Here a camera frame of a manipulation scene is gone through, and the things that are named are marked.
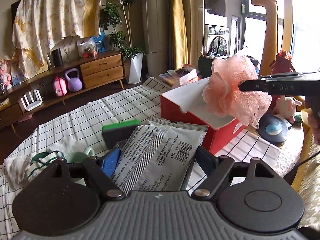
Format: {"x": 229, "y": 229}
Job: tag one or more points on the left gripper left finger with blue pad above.
{"x": 98, "y": 173}

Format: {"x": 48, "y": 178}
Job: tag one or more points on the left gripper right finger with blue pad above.
{"x": 217, "y": 170}

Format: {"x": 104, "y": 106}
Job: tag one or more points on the green and grey sponge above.
{"x": 119, "y": 131}

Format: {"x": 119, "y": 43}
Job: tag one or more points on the grey printed foil packet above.
{"x": 158, "y": 155}

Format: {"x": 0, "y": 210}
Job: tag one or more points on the Merry Christmas canvas tote bag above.
{"x": 41, "y": 161}

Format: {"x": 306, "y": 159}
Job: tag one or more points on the pink mesh bath pouf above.
{"x": 223, "y": 96}

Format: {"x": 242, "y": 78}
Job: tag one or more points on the person right hand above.
{"x": 313, "y": 121}

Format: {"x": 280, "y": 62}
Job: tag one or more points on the light green ceramic mug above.
{"x": 78, "y": 157}

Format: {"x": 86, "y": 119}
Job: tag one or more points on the pink plush toy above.
{"x": 286, "y": 107}

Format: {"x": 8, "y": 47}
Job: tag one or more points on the dark blue whale pad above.
{"x": 272, "y": 129}

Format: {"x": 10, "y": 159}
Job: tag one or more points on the red cardboard box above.
{"x": 186, "y": 104}

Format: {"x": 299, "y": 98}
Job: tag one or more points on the white knitted cloth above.
{"x": 16, "y": 168}

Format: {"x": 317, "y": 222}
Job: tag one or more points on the purple kettlebell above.
{"x": 74, "y": 84}

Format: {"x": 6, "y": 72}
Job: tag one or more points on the giraffe figure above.
{"x": 270, "y": 49}

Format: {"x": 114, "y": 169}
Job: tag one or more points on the pink small case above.
{"x": 59, "y": 86}

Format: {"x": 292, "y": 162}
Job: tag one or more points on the white wifi router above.
{"x": 31, "y": 100}

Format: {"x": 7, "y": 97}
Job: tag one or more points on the green orange tissue box organizer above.
{"x": 204, "y": 64}

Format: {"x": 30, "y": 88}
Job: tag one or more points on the white washing machine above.
{"x": 216, "y": 40}

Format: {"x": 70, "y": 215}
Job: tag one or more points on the wooden TV console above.
{"x": 96, "y": 71}

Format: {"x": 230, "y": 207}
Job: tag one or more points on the black cylindrical speaker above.
{"x": 57, "y": 57}

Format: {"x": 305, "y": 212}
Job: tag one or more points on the bag of snacks on console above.
{"x": 87, "y": 47}

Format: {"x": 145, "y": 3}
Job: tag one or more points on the yellow curtain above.
{"x": 177, "y": 31}

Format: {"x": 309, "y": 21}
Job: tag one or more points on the pink doll figure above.
{"x": 5, "y": 76}

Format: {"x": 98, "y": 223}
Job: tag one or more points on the floral draped cloth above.
{"x": 40, "y": 24}

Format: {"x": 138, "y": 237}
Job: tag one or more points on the potted green tree white planter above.
{"x": 115, "y": 19}

